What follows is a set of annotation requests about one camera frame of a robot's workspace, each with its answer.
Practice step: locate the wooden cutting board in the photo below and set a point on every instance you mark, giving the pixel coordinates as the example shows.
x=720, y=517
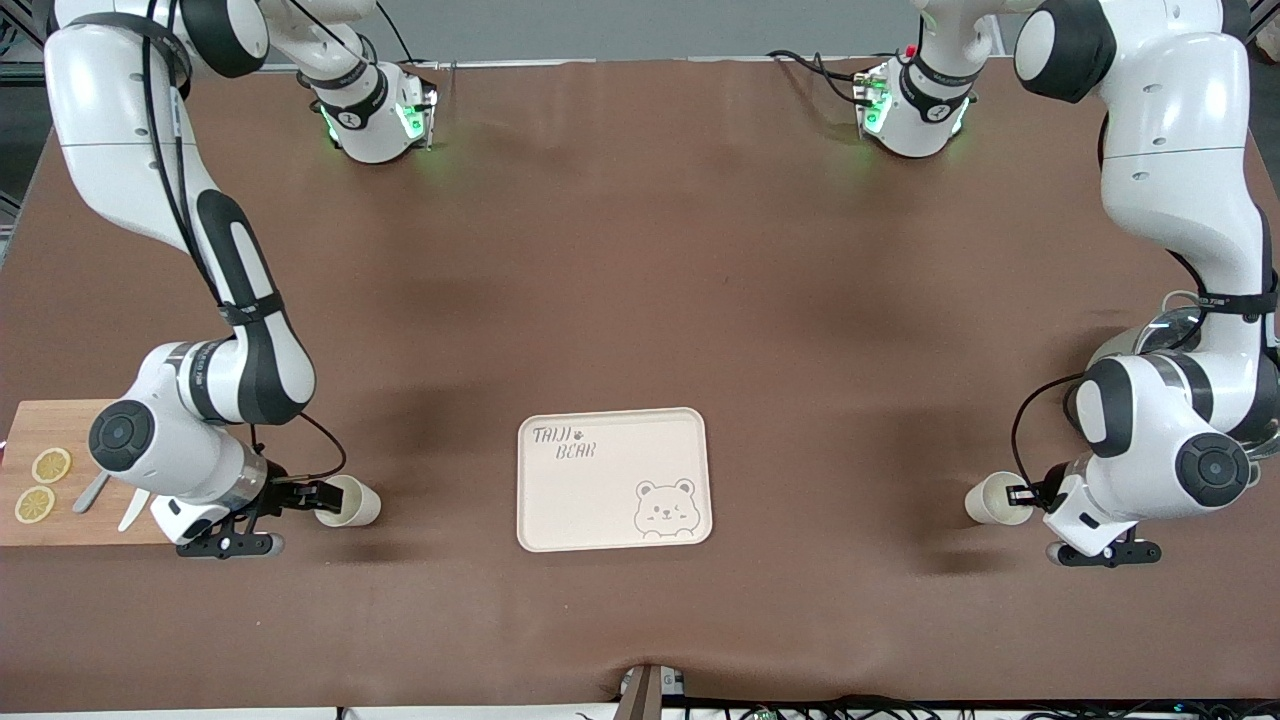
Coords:
x=40, y=425

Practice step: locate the white plastic knife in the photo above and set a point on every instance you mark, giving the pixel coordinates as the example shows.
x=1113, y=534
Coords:
x=135, y=510

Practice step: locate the cream bear print tray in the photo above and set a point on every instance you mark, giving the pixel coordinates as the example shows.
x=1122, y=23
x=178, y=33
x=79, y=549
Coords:
x=600, y=500

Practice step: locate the aluminium frame profile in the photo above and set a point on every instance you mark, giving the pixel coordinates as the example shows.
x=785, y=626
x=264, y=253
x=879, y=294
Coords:
x=20, y=70

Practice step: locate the grey plastic knife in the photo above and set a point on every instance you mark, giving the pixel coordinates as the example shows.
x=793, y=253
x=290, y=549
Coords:
x=90, y=492

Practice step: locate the cream paper cup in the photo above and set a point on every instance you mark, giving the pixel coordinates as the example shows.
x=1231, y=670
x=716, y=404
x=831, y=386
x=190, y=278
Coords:
x=990, y=500

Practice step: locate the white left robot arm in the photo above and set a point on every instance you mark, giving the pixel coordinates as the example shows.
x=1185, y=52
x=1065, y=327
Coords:
x=1180, y=110

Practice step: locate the grey metal clamp bracket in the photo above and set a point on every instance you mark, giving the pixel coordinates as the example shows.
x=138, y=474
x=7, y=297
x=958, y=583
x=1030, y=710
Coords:
x=650, y=692

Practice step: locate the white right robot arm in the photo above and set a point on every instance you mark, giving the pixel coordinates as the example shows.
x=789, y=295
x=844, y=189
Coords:
x=110, y=110

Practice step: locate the lemon slice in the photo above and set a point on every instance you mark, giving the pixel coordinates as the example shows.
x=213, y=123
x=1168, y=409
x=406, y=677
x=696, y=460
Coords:
x=51, y=465
x=35, y=504

